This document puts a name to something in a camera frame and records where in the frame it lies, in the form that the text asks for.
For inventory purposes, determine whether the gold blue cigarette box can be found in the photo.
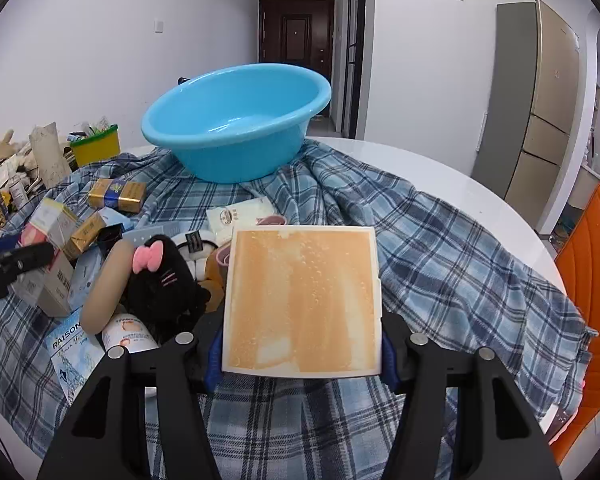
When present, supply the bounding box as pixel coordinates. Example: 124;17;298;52
87;178;147;213

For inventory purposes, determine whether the white barcode box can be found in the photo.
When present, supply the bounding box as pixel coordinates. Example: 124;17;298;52
12;255;76;317

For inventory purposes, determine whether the white pouch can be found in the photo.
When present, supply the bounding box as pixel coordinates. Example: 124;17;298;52
206;197;276;243

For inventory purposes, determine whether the white box pink print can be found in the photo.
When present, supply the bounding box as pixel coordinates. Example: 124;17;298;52
30;199;79;261

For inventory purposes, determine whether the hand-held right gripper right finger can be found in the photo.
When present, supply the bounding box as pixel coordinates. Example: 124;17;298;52
380;310;563;480

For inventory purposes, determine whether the white fluffy item black tag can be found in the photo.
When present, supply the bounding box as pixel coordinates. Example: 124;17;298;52
172;230;221;278

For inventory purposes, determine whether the yellow container green rim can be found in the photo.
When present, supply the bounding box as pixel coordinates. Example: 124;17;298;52
70;125;122;168

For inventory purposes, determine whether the brown round item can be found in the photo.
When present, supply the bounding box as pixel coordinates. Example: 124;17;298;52
204;255;228;311

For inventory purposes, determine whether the small black box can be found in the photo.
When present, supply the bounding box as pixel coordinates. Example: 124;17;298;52
97;225;126;256

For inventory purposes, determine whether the blue white mask packet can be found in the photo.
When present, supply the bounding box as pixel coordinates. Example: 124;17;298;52
45;305;106;406

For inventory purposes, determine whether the white jar peach label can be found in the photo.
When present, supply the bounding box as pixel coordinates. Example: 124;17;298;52
101;312;160;356

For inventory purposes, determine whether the black plush cat pink bow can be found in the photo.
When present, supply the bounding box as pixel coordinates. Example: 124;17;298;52
120;234;211;341

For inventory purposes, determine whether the blue plastic basin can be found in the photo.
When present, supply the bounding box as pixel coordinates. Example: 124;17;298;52
141;64;332;184

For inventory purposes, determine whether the grey beige cabinet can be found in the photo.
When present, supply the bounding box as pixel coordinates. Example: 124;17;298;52
471;0;581;233

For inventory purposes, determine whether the light blue packet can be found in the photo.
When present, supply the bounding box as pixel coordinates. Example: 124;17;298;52
97;208;133;231

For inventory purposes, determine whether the beige plush toy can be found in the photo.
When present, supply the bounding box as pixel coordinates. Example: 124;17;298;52
0;130;31;166

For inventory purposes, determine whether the blue white blister card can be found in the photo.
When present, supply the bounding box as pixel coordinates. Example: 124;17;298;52
122;225;167;243

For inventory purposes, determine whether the black framed glass door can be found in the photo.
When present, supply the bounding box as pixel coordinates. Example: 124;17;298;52
341;0;368;139

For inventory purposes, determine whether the dark brown door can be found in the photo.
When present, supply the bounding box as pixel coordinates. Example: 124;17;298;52
258;0;336;83

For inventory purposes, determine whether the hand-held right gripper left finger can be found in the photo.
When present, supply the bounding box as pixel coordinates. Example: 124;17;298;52
37;312;226;480

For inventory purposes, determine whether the white green wrapper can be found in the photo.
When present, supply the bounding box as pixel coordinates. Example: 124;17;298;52
77;117;112;137

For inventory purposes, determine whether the light blue pouch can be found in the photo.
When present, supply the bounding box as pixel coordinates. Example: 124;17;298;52
67;250;106;311

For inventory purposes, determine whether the beige paper bag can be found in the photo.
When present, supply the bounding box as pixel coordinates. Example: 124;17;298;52
29;121;73;191

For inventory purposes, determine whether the orange white packet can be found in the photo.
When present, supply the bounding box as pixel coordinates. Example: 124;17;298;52
221;225;385;377

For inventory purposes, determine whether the beige cylinder plush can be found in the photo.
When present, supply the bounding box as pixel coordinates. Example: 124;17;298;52
82;239;138;333

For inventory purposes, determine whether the orange chair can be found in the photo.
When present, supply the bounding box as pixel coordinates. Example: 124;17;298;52
547;178;600;466

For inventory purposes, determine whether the blue plaid cloth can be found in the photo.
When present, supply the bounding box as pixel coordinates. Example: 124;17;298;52
0;137;598;480

